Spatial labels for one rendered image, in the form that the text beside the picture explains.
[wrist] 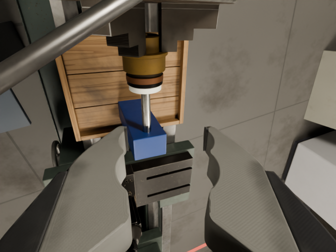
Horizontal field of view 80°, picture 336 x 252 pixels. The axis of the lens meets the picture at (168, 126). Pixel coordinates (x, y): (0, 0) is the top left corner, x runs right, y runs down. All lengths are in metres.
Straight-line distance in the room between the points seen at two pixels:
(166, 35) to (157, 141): 0.23
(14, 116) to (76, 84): 0.29
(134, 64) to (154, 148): 0.20
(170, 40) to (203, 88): 1.45
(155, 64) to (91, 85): 0.28
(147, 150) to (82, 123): 0.27
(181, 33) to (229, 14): 1.42
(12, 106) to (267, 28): 1.87
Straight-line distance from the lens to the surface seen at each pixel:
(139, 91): 0.41
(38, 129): 1.72
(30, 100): 1.63
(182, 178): 0.81
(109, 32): 0.29
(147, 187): 0.77
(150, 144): 0.47
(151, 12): 0.64
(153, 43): 0.39
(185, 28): 0.41
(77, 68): 0.61
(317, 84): 2.82
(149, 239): 1.15
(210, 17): 0.42
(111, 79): 0.62
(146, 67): 0.38
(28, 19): 0.96
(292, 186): 3.49
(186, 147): 0.79
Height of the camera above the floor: 1.48
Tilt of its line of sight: 53 degrees down
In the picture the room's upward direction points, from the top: 144 degrees clockwise
